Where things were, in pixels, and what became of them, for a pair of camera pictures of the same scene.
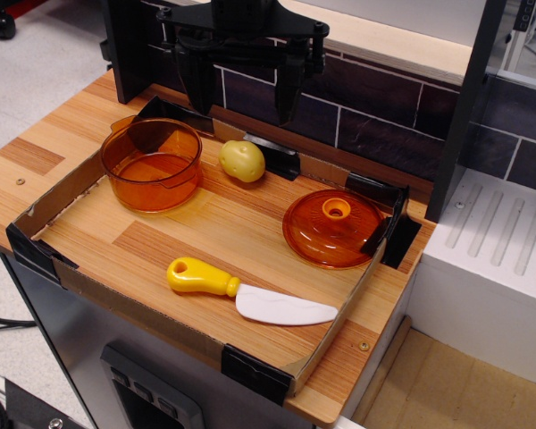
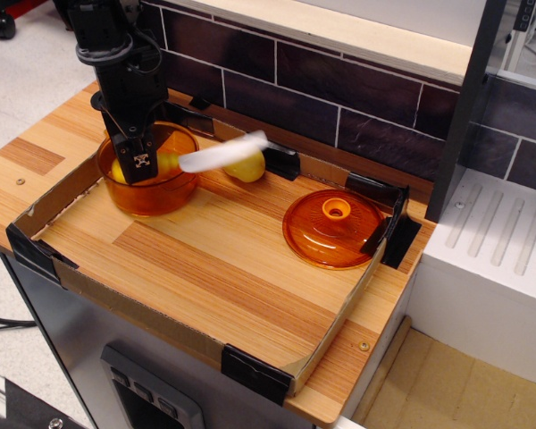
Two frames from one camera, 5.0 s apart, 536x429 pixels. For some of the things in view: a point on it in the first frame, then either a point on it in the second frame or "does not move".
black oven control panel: (148, 396) does not move
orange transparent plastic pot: (153, 164) does not move
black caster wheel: (4, 26) does not move
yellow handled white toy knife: (253, 304) to (170, 164)
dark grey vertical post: (466, 107) does not move
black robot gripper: (205, 27) to (115, 38)
